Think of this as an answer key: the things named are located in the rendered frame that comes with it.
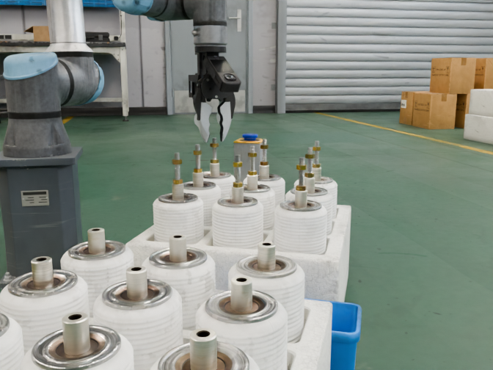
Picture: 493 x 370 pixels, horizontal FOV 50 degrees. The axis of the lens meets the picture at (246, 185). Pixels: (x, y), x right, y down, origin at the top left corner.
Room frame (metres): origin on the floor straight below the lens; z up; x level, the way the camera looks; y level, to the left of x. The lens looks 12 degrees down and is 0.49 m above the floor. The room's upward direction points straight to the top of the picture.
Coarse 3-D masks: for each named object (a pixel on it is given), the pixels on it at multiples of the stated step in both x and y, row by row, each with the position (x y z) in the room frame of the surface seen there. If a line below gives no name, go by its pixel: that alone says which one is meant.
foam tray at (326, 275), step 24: (336, 216) 1.19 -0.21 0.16; (144, 240) 0.95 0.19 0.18; (264, 240) 0.99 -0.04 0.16; (336, 240) 0.95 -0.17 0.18; (216, 264) 0.89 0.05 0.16; (312, 264) 0.84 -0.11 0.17; (336, 264) 0.84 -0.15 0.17; (216, 288) 0.89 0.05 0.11; (312, 288) 0.84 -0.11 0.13; (336, 288) 0.84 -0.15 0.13
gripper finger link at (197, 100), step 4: (196, 88) 1.19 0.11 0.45; (200, 88) 1.19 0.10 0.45; (196, 92) 1.19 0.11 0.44; (200, 92) 1.19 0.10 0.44; (196, 96) 1.18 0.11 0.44; (200, 96) 1.19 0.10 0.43; (196, 100) 1.18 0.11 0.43; (200, 100) 1.19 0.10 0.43; (204, 100) 1.19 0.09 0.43; (196, 104) 1.18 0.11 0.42; (200, 104) 1.19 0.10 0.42; (196, 108) 1.18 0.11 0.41; (200, 108) 1.19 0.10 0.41; (196, 112) 1.19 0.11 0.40; (200, 112) 1.19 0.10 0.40
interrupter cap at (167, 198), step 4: (184, 192) 1.02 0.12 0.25; (160, 196) 0.99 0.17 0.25; (164, 196) 0.99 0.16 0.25; (168, 196) 1.00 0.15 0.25; (184, 196) 1.00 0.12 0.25; (188, 196) 1.00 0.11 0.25; (192, 196) 0.99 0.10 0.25; (196, 196) 0.99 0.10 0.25; (160, 200) 0.96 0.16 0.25; (164, 200) 0.95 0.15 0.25; (168, 200) 0.96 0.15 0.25; (172, 200) 0.96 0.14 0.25; (176, 200) 0.96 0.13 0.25; (180, 200) 0.96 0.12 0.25; (184, 200) 0.95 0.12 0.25; (188, 200) 0.95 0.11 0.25; (192, 200) 0.96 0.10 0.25
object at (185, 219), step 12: (156, 204) 0.96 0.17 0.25; (168, 204) 0.95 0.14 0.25; (180, 204) 0.94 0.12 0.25; (192, 204) 0.95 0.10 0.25; (156, 216) 0.95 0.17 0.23; (168, 216) 0.94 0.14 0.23; (180, 216) 0.94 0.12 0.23; (192, 216) 0.95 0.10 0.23; (156, 228) 0.96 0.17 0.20; (168, 228) 0.94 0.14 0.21; (180, 228) 0.94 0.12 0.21; (192, 228) 0.95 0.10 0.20; (156, 240) 0.96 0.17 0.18; (168, 240) 0.94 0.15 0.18; (192, 240) 0.95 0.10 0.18
